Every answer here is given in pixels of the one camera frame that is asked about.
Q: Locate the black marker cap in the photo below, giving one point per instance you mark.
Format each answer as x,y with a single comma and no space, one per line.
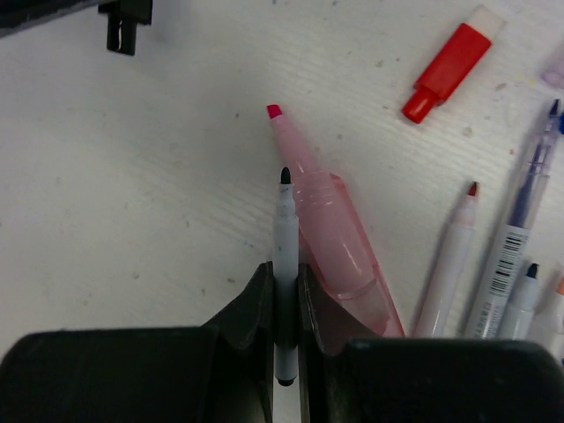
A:
124,16

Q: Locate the blue marker pen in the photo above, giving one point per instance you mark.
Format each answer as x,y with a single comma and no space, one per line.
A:
519,312

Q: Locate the pink marker pen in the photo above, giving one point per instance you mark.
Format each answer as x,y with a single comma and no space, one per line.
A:
449,265

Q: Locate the clear white pen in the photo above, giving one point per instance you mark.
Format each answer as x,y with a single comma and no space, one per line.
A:
526,190

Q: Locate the red marker cap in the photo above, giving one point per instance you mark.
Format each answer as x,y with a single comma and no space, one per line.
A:
454,61

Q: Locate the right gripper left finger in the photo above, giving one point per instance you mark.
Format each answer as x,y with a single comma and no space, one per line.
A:
240,385

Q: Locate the pink highlighter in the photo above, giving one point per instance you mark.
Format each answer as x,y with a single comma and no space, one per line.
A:
332,234

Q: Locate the black capped marker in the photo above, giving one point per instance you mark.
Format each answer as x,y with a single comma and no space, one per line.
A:
285,267

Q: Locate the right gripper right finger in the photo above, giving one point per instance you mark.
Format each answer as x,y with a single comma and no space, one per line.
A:
329,390

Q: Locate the red marker pen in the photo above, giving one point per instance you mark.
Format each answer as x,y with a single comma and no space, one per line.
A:
547,325

